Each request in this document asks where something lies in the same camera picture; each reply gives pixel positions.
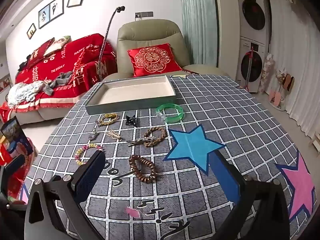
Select grey jewelry tray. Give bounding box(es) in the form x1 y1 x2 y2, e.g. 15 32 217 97
85 75 177 115

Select red embroidered cushion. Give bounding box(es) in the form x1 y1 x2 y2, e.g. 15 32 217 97
127 43 182 77

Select yellow star sticker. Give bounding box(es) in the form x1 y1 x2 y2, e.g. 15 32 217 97
171 74 189 79

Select flexible phone holder stand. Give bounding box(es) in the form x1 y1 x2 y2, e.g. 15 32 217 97
96 5 126 82

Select small picture frame left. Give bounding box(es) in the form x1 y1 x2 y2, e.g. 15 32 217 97
27 23 37 39

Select teal curtain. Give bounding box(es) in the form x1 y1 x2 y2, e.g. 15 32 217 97
181 0 219 66

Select pink yellow bead bracelet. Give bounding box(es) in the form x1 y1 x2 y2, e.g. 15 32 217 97
74 143 105 166

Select small picture frame right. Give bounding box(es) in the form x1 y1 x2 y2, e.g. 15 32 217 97
67 0 83 8

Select green plastic bangle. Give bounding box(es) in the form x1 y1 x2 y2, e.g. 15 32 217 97
156 103 184 124

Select large double picture frame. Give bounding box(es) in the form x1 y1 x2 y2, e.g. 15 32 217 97
38 0 64 29

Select grey cloth on sofa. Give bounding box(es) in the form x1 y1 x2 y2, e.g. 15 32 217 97
44 71 73 95

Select washing machine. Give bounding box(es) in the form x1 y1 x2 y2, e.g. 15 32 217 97
238 0 267 45
236 37 265 93

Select black hair claw clip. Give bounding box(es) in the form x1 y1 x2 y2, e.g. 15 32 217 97
125 115 138 127

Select upper washing machine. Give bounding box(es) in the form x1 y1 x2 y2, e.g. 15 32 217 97
238 0 267 45

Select green recliner armchair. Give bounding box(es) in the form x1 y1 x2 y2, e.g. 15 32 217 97
104 19 227 81

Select sofa throw pillows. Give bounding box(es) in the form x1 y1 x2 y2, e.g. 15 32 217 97
27 36 71 68

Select silver star hair clip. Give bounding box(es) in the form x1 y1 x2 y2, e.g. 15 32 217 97
126 136 157 147

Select brown spiral hair tie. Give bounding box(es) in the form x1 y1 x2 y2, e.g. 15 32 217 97
128 154 158 184

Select white cloth on sofa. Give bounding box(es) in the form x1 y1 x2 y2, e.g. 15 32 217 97
7 81 46 108

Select pink slippers rack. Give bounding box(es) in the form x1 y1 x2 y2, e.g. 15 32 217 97
268 70 295 112

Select pink star sticker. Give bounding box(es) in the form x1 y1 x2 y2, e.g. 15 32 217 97
276 150 315 222

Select blue star sticker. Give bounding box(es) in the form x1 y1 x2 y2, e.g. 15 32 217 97
163 125 225 175

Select yellow cord hair tie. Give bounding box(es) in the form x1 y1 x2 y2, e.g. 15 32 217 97
95 113 120 127

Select silver heart key pendant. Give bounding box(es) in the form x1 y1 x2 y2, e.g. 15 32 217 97
88 129 99 141

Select braided tan bracelet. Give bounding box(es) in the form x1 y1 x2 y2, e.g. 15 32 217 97
143 126 168 148

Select white sheer curtain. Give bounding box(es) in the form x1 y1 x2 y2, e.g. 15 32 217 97
270 0 319 137

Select sofa with red blanket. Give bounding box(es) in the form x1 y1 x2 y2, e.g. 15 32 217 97
1 34 117 125

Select grey checked tablecloth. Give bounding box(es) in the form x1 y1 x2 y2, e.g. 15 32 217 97
19 73 317 240

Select small picture frame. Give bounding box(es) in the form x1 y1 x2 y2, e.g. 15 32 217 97
27 23 37 39
67 0 83 8

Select wall switch panel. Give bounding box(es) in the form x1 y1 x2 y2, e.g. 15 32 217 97
135 11 153 20

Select lower washing machine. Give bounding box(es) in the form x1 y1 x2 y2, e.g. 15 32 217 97
236 37 265 93

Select beige hair tie loops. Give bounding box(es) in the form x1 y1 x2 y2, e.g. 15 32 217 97
105 129 123 142

